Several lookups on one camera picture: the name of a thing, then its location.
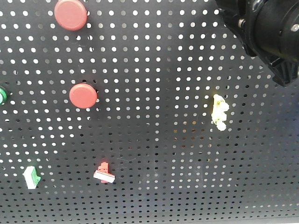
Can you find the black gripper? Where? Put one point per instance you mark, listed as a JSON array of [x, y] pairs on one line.
[[268, 29]]

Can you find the black perforated pegboard panel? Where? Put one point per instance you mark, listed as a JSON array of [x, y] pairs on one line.
[[155, 65]]

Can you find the lower red round button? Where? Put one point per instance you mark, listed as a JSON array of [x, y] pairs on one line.
[[83, 95]]

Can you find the red round button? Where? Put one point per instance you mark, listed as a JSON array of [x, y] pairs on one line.
[[70, 14], [83, 95]]

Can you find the upper red round button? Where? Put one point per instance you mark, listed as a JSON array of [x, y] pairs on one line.
[[70, 14]]

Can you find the green round button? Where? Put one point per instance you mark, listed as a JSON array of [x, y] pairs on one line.
[[3, 95]]

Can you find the yellow white switch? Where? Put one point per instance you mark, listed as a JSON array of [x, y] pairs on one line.
[[219, 116]]

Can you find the red white toggle switch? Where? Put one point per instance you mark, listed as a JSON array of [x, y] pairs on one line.
[[102, 173]]

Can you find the green white toggle switch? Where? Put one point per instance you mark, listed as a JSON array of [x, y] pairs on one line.
[[31, 177]]

